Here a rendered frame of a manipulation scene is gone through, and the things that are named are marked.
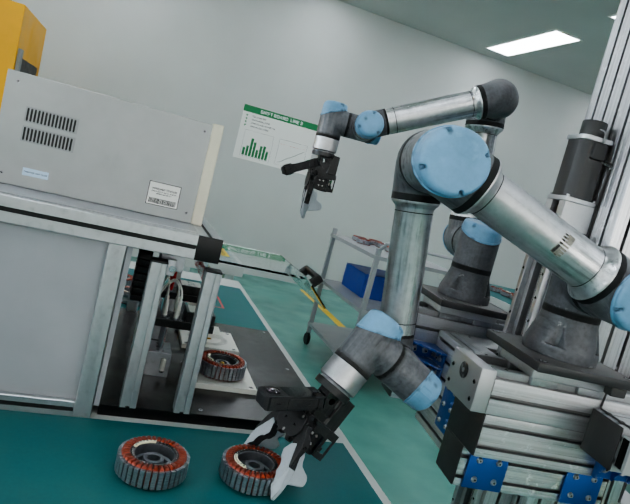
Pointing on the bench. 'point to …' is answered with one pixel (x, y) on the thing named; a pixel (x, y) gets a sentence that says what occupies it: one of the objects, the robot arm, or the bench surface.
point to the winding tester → (104, 149)
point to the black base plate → (214, 416)
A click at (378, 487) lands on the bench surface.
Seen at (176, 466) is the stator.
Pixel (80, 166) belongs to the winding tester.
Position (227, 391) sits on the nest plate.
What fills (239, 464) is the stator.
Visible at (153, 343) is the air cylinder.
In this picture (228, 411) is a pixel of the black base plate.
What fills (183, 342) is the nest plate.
